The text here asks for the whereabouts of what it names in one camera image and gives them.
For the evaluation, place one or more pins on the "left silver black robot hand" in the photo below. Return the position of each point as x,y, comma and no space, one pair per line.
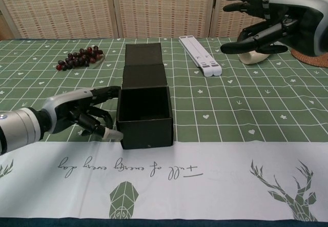
64,101

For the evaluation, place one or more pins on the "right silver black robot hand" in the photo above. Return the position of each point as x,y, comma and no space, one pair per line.
302,14

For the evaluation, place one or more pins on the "black foldable cardboard box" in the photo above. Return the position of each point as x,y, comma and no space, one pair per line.
143,134

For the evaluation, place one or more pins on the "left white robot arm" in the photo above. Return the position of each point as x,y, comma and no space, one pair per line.
18,127

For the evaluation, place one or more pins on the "dark red grape bunch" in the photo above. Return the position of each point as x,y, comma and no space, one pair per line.
77,58

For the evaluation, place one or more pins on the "round brown woven coaster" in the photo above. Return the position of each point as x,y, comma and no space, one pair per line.
307,60

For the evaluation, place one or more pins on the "cream mayonnaise squeeze bottle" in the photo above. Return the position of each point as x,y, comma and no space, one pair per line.
252,59

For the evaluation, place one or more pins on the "white folding stand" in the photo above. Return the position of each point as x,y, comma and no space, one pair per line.
202,55

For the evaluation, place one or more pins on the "green grid deer tablecloth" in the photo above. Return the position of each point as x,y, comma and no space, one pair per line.
230,109

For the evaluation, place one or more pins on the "woven bamboo folding screen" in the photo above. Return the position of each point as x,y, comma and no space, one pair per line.
164,6

